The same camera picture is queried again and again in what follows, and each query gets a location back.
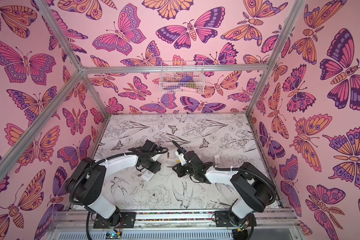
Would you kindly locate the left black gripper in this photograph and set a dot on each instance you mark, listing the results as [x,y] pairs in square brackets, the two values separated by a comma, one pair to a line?
[156,167]

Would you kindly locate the white battery cover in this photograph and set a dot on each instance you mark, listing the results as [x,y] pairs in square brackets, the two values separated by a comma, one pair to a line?
[217,159]

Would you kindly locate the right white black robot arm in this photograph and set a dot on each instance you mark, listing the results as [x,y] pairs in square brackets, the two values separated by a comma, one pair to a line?
[256,191]

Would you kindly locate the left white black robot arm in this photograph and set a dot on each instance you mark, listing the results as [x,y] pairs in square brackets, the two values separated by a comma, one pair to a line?
[85,186]

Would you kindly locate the purple item in basket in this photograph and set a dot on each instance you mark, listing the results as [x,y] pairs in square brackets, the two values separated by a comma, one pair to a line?
[186,80]

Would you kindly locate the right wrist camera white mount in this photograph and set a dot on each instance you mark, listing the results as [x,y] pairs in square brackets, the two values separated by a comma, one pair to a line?
[181,157]

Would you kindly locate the white wire basket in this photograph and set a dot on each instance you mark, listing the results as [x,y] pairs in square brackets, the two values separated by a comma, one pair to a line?
[182,77]

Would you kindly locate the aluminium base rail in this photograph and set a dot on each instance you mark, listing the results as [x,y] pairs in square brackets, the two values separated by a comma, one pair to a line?
[272,224]

